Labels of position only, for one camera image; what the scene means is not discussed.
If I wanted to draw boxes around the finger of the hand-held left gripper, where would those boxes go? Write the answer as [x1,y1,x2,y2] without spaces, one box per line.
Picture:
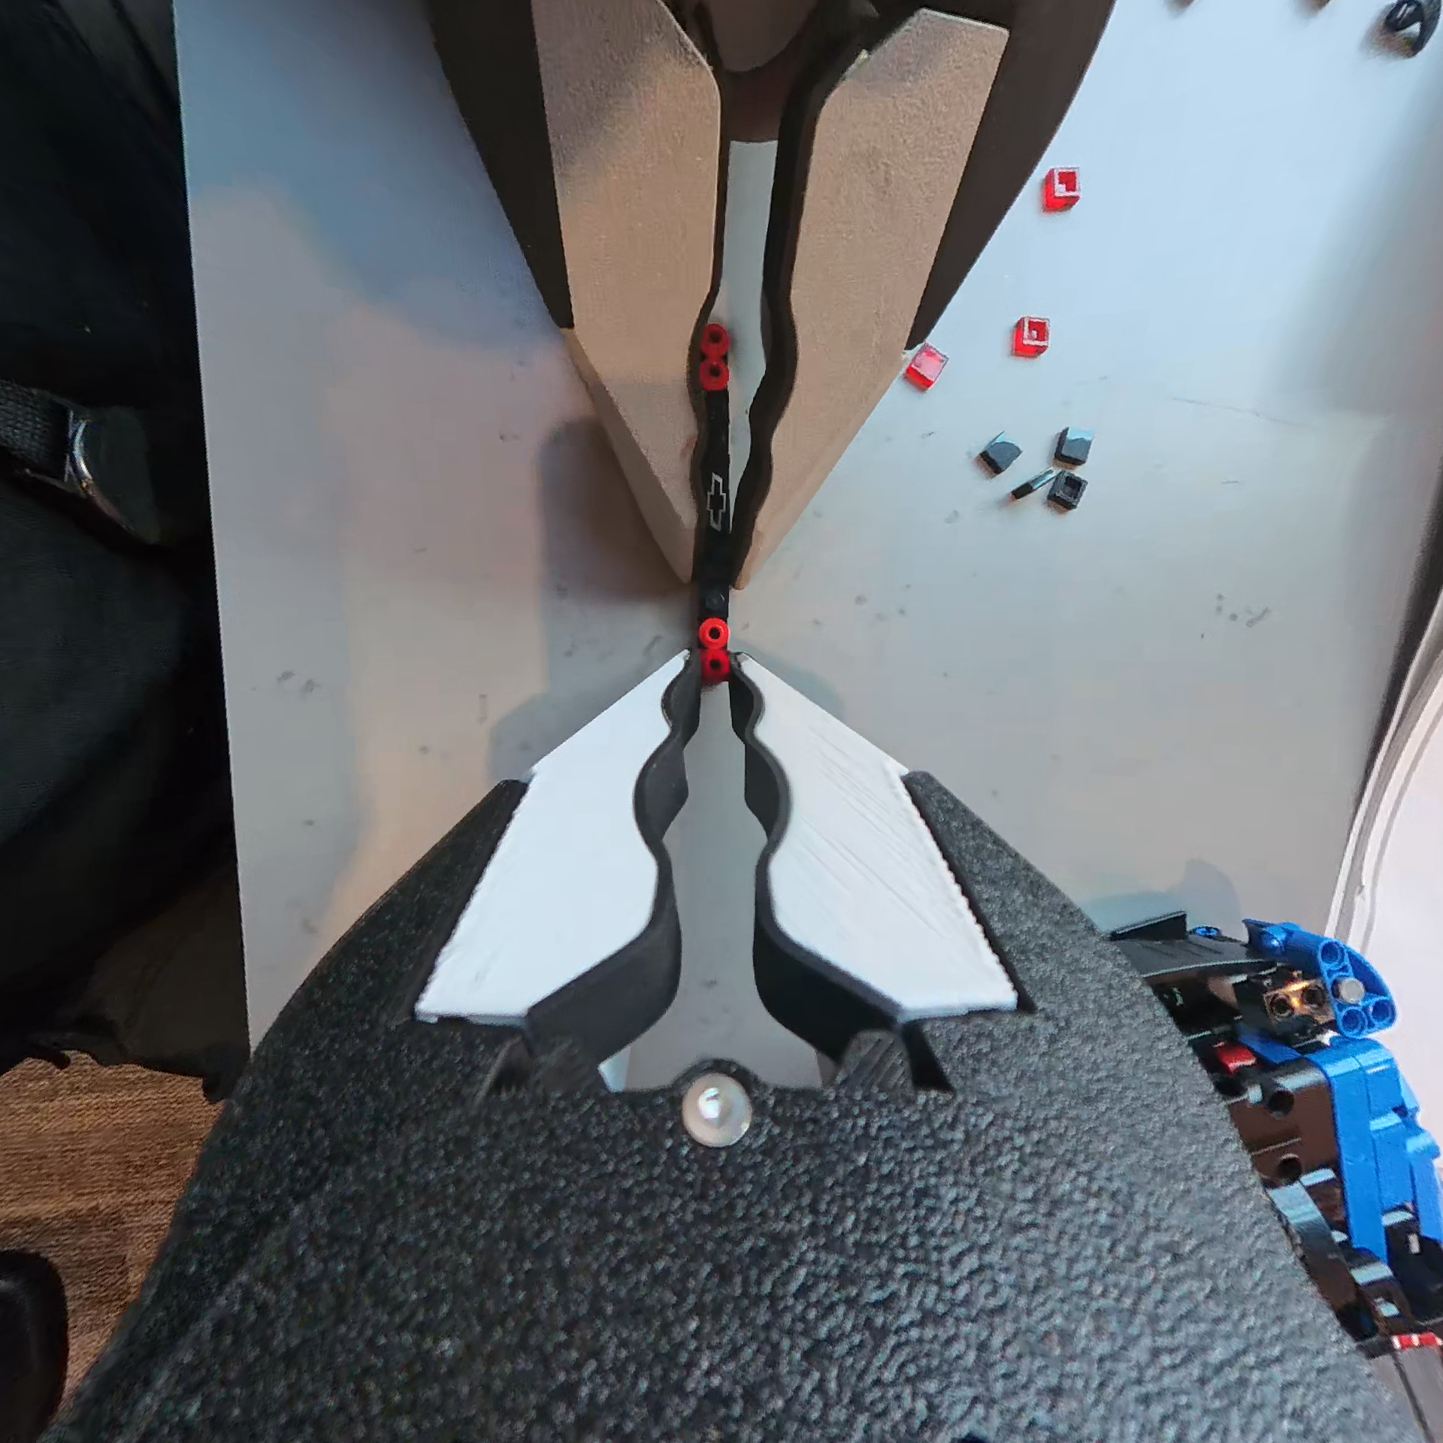
[532,0,728,587]
[730,10,1011,593]

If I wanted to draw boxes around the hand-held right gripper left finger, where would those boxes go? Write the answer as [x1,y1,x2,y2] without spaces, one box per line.
[414,650,705,1058]

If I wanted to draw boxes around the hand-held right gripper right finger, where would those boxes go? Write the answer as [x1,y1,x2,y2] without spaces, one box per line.
[726,654,1021,1062]

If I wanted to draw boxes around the black brick strip red studs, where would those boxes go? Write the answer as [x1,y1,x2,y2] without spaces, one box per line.
[690,321,739,687]

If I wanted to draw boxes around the person's black clothed legs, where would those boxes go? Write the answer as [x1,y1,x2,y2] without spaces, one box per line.
[0,0,243,1106]

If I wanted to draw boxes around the blue red toy brick car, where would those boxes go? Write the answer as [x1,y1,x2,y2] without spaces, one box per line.
[1109,918,1443,1359]

